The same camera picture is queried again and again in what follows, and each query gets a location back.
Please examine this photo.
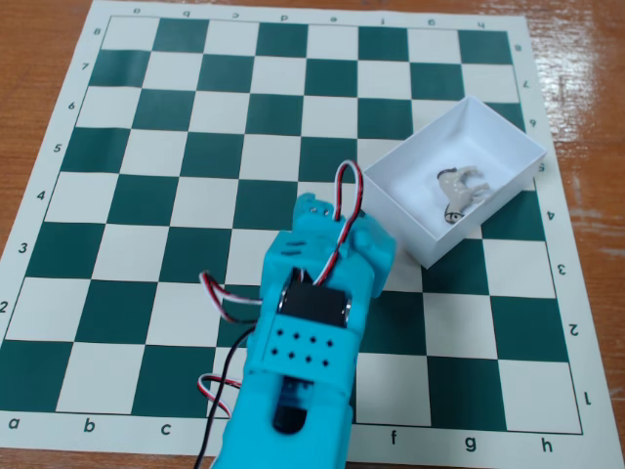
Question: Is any cyan gripper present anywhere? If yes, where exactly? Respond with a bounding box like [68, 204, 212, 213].
[267, 192, 397, 300]

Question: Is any small grey toy horse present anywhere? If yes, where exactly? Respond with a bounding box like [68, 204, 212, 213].
[435, 165, 492, 224]

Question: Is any white open cardboard box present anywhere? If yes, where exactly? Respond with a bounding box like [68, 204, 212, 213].
[361, 95, 547, 269]

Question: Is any green and white chessboard mat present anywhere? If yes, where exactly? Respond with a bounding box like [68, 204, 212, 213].
[0, 0, 606, 463]

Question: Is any looped red white black cable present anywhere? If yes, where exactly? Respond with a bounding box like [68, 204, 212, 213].
[312, 159, 366, 287]

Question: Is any red white black servo cable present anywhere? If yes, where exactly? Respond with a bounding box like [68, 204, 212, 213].
[198, 271, 266, 324]
[196, 372, 246, 420]

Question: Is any thin black cable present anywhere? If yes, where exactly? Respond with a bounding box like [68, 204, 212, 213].
[193, 325, 256, 469]

